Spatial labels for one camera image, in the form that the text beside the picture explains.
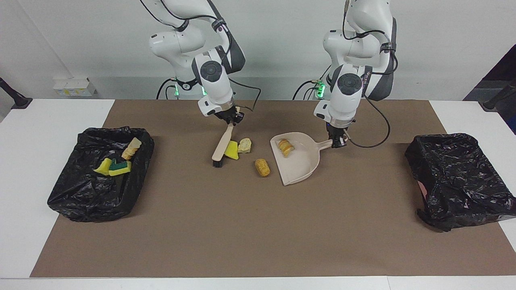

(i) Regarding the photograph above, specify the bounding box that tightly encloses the beige hand brush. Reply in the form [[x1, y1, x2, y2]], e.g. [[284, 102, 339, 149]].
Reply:
[[212, 123, 235, 168]]

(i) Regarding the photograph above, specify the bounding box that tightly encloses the yellow sponge piece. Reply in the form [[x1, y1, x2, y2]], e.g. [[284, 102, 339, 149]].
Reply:
[[224, 140, 240, 160], [94, 157, 112, 176], [108, 159, 132, 177]]

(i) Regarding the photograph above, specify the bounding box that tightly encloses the beige plastic dustpan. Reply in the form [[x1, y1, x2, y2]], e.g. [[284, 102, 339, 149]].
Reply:
[[270, 132, 335, 186]]

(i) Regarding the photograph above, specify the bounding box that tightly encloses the striped bread piece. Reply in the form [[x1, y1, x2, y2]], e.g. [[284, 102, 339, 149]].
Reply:
[[278, 139, 295, 157], [121, 137, 142, 161]]

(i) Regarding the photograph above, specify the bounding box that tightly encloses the black bag lined pink bin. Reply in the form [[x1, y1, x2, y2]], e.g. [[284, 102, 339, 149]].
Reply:
[[405, 133, 516, 232]]

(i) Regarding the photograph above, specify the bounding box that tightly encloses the brown table mat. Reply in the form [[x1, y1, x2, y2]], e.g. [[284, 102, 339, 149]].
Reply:
[[30, 99, 516, 278]]

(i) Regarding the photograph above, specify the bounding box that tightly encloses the white power strip box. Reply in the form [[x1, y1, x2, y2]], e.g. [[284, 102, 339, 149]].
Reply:
[[53, 77, 97, 97]]

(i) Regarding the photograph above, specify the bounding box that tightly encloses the dark furniture panel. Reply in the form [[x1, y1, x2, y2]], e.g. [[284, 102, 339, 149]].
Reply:
[[464, 44, 516, 133]]

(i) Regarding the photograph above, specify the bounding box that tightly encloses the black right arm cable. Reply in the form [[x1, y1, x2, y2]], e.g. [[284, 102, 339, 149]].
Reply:
[[141, 0, 262, 113]]

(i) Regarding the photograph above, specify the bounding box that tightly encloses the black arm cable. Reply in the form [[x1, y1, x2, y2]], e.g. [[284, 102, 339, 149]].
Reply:
[[141, 0, 262, 113], [343, 0, 399, 149]]

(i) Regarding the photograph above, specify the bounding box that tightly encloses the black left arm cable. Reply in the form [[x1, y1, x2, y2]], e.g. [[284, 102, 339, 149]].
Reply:
[[343, 0, 399, 149]]

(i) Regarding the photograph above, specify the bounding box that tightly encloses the black base cable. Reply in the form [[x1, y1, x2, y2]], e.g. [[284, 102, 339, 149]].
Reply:
[[292, 79, 323, 100], [156, 78, 178, 100]]

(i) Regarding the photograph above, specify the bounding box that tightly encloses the black camera stand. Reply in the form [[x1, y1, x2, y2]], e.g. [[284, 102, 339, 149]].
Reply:
[[0, 77, 33, 109], [479, 83, 516, 112]]

